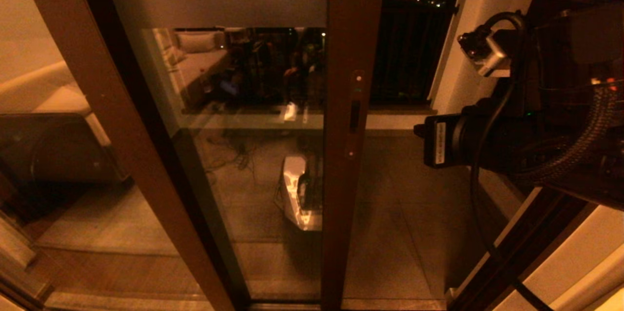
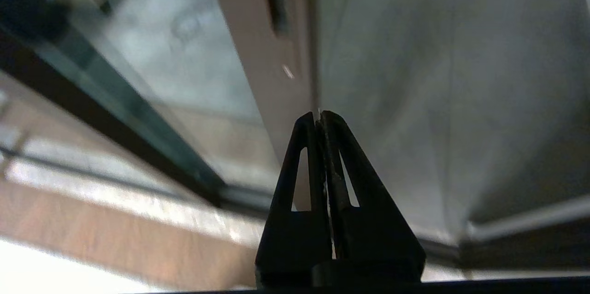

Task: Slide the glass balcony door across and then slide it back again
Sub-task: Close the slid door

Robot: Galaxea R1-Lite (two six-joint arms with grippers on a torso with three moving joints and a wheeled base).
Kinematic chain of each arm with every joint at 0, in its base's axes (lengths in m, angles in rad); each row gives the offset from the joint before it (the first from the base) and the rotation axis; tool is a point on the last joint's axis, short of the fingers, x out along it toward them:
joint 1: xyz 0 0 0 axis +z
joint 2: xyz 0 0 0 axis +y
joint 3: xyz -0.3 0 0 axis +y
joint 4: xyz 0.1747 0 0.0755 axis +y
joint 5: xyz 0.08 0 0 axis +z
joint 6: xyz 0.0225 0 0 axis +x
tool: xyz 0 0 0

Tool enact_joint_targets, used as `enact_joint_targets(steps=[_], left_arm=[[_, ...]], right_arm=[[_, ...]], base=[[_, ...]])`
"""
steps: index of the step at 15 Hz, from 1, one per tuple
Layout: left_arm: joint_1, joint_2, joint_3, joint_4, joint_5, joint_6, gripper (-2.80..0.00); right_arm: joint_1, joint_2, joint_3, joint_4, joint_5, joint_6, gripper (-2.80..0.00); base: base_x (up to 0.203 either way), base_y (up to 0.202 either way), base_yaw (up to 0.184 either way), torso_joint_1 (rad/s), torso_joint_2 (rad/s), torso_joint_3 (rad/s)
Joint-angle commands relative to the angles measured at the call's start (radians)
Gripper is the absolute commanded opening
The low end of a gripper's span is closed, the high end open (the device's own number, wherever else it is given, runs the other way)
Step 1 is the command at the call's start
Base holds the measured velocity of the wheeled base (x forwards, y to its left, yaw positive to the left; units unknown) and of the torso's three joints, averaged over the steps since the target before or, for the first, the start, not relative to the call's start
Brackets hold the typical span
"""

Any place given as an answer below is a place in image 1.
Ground brown framed sliding glass door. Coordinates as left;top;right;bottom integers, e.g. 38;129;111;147
95;0;389;311

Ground dark wooden door jamb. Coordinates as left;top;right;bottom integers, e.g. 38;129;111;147
445;170;624;311

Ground brown framed fixed glass panel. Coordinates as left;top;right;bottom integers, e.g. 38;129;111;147
0;0;249;311

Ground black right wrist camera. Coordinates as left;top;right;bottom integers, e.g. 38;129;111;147
457;28;511;78

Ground black braided cable sleeve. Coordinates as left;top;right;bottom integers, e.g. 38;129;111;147
514;84;621;186

